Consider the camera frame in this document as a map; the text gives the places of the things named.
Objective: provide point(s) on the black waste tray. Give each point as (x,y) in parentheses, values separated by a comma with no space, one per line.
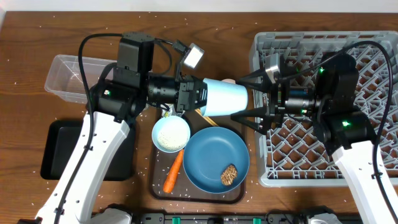
(61,141)

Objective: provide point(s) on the orange carrot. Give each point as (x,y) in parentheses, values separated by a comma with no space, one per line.
(173,173)

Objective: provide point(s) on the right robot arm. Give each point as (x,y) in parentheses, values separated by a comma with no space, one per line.
(345,131)

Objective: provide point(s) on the brown mushroom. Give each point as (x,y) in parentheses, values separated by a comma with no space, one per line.
(228,175)

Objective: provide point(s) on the light blue cup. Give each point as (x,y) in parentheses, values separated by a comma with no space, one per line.
(224,98)

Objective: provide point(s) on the pink cup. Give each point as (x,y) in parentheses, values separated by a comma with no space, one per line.
(228,80)

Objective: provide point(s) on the grey dishwasher rack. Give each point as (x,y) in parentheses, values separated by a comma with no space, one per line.
(291,156)

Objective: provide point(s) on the green snack wrapper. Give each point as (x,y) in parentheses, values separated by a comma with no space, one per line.
(168,110)

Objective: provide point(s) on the brown serving tray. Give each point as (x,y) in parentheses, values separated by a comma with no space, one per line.
(184,190)

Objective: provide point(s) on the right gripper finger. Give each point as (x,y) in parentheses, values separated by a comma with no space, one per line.
(257,80)
(261,127)

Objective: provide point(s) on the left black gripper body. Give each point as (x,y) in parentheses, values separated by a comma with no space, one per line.
(193,94)

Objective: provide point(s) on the light blue rice bowl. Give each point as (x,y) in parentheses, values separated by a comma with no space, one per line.
(170,134)

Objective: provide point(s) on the clear plastic bin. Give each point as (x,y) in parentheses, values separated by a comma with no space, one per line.
(64,78)

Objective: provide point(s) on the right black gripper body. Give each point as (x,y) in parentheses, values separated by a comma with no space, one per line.
(277,104)

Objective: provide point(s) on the large blue plate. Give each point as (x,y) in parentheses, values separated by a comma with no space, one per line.
(209,153)

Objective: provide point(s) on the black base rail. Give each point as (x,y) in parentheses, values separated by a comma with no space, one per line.
(214,218)

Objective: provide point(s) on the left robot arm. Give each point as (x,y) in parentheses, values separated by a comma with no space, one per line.
(123,90)

